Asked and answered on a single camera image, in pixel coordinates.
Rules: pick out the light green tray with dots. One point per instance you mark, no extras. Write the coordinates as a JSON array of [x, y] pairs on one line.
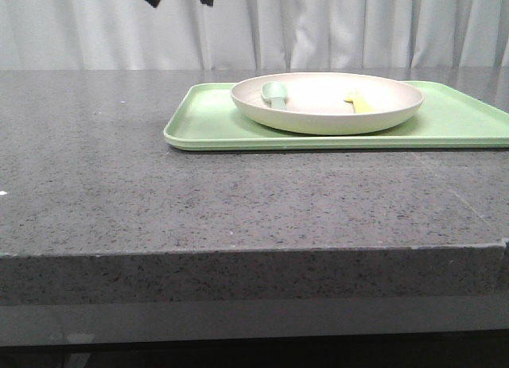
[[207, 120]]

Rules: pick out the mint green spoon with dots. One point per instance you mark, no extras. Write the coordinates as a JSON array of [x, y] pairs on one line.
[[275, 94]]

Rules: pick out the beige round plate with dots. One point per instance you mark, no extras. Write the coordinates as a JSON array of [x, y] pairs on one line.
[[315, 102]]

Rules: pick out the yellow plastic fork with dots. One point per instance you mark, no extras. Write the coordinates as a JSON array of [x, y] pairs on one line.
[[359, 103]]

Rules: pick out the white curtain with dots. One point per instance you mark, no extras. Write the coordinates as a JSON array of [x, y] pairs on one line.
[[252, 34]]

